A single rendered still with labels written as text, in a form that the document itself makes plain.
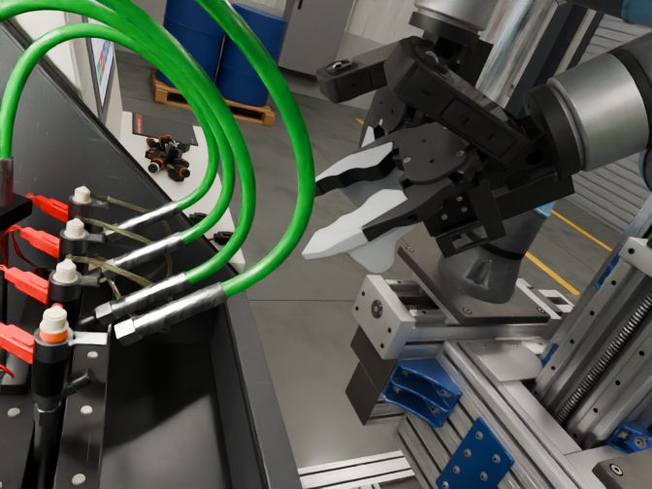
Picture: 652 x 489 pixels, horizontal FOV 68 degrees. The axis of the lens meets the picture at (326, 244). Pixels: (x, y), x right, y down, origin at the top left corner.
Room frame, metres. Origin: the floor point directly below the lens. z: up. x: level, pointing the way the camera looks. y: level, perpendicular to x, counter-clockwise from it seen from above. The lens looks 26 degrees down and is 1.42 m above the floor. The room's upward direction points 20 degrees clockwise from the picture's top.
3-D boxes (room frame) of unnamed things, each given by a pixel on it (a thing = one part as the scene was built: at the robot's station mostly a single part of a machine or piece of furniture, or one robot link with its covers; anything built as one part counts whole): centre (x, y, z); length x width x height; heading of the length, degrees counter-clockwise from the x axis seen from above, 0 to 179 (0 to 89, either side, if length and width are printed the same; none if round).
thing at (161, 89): (5.13, 1.71, 0.51); 1.20 x 0.85 x 1.02; 121
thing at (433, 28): (0.54, -0.04, 1.37); 0.09 x 0.08 x 0.12; 118
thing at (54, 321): (0.29, 0.18, 1.13); 0.02 x 0.02 x 0.03
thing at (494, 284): (0.86, -0.29, 1.09); 0.15 x 0.15 x 0.10
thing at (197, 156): (0.98, 0.38, 0.96); 0.70 x 0.22 x 0.03; 28
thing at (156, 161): (1.01, 0.40, 1.01); 0.23 x 0.11 x 0.06; 28
